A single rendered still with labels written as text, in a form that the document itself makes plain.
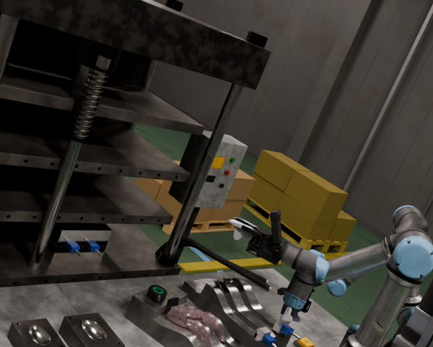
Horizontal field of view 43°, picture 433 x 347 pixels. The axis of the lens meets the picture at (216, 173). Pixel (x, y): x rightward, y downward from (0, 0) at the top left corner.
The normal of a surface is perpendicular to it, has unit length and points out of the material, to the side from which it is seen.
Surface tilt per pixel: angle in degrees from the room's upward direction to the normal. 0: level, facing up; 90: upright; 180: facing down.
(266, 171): 90
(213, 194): 90
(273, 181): 90
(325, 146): 90
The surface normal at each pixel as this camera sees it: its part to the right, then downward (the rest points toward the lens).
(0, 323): 0.37, -0.89
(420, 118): -0.67, -0.07
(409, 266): -0.27, 0.01
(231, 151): 0.63, 0.44
